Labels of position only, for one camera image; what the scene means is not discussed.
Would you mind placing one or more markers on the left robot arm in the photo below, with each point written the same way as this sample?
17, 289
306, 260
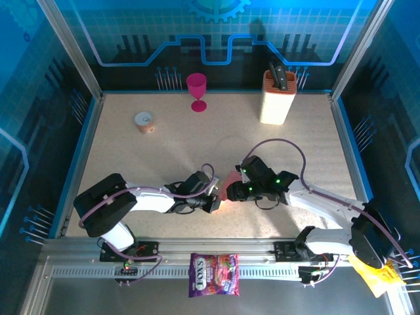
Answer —
151, 200

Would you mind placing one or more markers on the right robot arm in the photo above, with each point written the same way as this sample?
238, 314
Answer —
321, 206

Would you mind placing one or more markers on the purple candy bag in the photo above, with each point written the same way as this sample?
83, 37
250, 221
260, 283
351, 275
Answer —
213, 275

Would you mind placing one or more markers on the cream knife block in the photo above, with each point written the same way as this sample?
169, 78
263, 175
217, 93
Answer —
274, 105

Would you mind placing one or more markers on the small tin can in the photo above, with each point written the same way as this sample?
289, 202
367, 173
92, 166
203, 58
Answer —
144, 123

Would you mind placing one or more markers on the small controller board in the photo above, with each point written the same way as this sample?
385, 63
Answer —
311, 275
126, 270

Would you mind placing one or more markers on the pink plastic goblet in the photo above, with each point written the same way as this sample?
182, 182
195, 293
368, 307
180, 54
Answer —
197, 83

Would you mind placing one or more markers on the yellow plastic bag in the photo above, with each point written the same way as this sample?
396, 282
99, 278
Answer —
377, 282

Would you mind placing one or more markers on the aluminium front rail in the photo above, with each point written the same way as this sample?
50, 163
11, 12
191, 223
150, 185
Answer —
213, 246

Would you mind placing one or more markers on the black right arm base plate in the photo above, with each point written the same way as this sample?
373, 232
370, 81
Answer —
282, 251

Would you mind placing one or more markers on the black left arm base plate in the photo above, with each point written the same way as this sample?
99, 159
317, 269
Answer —
149, 251

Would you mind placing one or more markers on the aluminium frame post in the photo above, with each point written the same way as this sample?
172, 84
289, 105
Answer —
72, 49
361, 49

